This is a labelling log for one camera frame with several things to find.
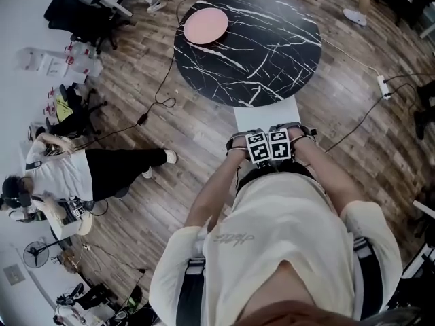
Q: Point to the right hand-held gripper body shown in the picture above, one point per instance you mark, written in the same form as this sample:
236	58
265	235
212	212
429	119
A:
279	144

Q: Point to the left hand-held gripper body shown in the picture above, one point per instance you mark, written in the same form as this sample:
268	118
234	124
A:
257	147

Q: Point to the white chair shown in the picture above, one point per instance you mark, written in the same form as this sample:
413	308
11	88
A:
266	118

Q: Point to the person's left forearm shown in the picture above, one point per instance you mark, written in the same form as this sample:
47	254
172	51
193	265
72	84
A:
217	189

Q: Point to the person's right forearm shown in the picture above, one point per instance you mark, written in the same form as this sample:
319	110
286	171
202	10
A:
326	178

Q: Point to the black office chair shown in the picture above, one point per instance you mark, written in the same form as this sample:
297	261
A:
73	114
81	19

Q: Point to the person's black trousers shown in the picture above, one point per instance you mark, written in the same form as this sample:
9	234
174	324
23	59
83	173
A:
289	169

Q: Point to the person's white t-shirt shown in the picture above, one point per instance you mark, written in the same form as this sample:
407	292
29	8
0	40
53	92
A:
278	236

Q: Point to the black marble round table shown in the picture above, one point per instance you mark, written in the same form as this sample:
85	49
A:
261	53

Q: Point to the white power strip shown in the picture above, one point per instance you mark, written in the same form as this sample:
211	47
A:
383	87

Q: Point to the pink round plate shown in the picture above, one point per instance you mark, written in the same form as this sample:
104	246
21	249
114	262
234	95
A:
206	25

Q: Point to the pack of water bottles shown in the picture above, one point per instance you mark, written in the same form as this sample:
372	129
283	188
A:
81	58

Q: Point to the white cardboard box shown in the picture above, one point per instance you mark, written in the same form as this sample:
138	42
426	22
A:
40	61

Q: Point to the black standing fan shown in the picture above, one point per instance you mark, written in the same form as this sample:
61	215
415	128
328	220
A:
35	254

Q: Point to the grey wall socket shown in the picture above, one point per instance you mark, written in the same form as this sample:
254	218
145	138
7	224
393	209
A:
13	274

